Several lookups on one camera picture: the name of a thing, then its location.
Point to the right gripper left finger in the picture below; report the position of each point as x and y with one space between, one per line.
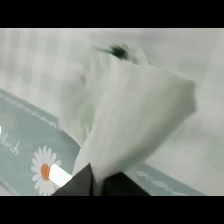
80 185

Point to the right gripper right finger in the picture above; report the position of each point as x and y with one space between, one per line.
121 185

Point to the white garment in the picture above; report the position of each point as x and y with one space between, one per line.
133 113

